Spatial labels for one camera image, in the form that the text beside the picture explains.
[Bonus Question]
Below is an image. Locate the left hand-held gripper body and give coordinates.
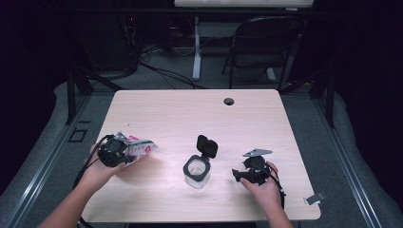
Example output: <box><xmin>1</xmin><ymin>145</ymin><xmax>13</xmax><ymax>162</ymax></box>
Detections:
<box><xmin>97</xmin><ymin>132</ymin><xmax>131</xmax><ymax>168</ymax></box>

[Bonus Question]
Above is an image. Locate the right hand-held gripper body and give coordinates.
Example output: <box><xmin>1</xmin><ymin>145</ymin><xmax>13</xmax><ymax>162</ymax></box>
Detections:
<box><xmin>242</xmin><ymin>147</ymin><xmax>274</xmax><ymax>186</ymax></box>

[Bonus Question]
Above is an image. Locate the pink and white plastic bag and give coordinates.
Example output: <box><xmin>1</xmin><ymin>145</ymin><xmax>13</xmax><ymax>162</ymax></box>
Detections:
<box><xmin>122</xmin><ymin>134</ymin><xmax>159</xmax><ymax>166</ymax></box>

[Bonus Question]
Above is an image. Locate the clear jar with black lid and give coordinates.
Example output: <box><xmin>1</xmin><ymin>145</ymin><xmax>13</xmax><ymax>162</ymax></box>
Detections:
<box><xmin>182</xmin><ymin>134</ymin><xmax>220</xmax><ymax>190</ymax></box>

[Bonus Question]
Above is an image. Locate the person's right hand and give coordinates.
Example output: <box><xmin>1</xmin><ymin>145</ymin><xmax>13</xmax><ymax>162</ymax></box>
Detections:
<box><xmin>239</xmin><ymin>161</ymin><xmax>283</xmax><ymax>213</ymax></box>

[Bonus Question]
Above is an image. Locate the person's left hand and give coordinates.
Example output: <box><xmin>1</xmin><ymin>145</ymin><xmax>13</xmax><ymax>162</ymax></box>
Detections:
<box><xmin>80</xmin><ymin>143</ymin><xmax>128</xmax><ymax>191</ymax></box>

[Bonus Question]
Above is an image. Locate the grey tape strip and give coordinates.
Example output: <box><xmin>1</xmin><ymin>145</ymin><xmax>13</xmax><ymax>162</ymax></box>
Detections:
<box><xmin>303</xmin><ymin>191</ymin><xmax>327</xmax><ymax>206</ymax></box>

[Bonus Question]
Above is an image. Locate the dark equipment cabinet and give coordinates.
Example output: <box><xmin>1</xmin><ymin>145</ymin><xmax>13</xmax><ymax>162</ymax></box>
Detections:
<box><xmin>79</xmin><ymin>12</ymin><xmax>141</xmax><ymax>72</ymax></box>

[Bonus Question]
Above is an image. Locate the white standing desk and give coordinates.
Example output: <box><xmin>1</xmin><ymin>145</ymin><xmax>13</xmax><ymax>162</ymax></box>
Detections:
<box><xmin>173</xmin><ymin>0</ymin><xmax>316</xmax><ymax>82</ymax></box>

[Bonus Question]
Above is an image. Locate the black folding chair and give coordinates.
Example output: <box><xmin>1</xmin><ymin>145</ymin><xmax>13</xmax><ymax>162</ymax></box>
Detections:
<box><xmin>221</xmin><ymin>15</ymin><xmax>306</xmax><ymax>91</ymax></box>

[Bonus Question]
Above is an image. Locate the left hand-held gripper black cable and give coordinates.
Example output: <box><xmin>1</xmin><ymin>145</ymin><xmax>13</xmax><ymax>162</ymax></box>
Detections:
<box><xmin>72</xmin><ymin>134</ymin><xmax>114</xmax><ymax>228</ymax></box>

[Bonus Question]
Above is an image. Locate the black metal frame stand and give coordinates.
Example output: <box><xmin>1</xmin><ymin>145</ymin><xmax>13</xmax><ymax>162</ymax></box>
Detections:
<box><xmin>65</xmin><ymin>63</ymin><xmax>125</xmax><ymax>126</ymax></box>
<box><xmin>278</xmin><ymin>67</ymin><xmax>337</xmax><ymax>129</ymax></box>

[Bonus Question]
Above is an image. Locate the aluminium floor rail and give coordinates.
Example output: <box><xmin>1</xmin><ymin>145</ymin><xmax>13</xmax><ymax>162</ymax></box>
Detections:
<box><xmin>312</xmin><ymin>94</ymin><xmax>385</xmax><ymax>228</ymax></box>
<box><xmin>2</xmin><ymin>94</ymin><xmax>93</xmax><ymax>228</ymax></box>

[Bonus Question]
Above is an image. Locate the black floor cable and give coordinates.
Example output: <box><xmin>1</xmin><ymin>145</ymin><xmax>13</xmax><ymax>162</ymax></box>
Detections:
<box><xmin>139</xmin><ymin>60</ymin><xmax>207</xmax><ymax>90</ymax></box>

